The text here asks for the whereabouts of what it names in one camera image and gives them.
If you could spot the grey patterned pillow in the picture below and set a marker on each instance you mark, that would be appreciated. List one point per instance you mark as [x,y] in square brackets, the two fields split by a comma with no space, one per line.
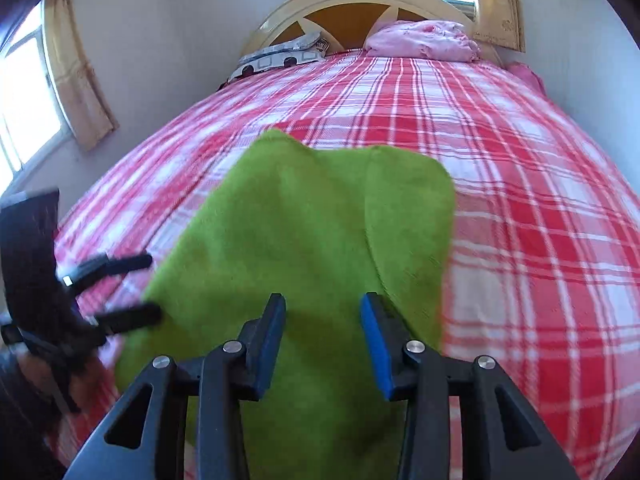
[280,55]

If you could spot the yellow curtain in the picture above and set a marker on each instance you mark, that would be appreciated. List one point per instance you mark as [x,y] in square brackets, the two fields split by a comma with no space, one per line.
[80,85]
[500,5]

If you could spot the red plaid bed sheet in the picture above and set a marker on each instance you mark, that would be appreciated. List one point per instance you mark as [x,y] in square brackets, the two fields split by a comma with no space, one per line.
[525,200]

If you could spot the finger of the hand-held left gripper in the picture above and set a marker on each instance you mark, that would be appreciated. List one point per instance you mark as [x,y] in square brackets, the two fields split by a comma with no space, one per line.
[115,266]
[130,316]

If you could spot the cream and orange headboard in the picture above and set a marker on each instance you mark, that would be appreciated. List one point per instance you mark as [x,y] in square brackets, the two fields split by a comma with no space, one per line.
[350,5]

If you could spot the pink cloth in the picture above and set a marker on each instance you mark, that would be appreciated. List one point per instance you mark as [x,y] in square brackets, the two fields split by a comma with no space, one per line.
[525,77]

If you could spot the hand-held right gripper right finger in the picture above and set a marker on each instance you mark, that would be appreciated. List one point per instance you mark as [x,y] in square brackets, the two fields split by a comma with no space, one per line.
[377,350]

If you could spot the person's left forearm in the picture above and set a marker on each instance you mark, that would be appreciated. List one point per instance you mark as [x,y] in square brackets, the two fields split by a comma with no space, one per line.
[25,420]

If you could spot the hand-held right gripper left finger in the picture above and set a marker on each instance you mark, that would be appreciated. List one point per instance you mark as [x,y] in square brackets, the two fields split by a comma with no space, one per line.
[272,355]

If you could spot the side window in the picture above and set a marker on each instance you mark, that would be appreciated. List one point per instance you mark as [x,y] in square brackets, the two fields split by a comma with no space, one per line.
[25,100]

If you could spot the pink pillow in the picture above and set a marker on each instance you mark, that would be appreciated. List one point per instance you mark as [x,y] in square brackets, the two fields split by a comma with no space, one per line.
[425,40]

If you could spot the green knitted sweater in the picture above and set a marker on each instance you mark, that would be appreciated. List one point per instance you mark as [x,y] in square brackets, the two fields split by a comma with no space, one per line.
[300,220]

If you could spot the person's left hand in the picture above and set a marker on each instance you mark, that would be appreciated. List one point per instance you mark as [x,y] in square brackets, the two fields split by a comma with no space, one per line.
[92,382]

